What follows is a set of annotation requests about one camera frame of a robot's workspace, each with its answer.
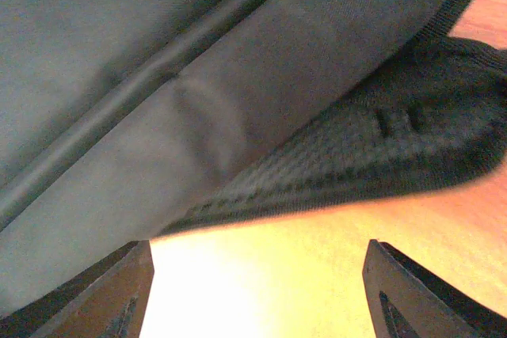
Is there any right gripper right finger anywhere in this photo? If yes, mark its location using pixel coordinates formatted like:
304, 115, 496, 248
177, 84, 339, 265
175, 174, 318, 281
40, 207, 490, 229
362, 240, 506, 337

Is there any black student backpack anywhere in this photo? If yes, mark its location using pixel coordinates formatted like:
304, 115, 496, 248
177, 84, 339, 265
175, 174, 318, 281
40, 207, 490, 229
0, 0, 507, 319

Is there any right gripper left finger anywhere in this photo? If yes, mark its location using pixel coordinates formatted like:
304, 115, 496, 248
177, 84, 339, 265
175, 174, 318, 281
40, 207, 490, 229
1, 241, 154, 337

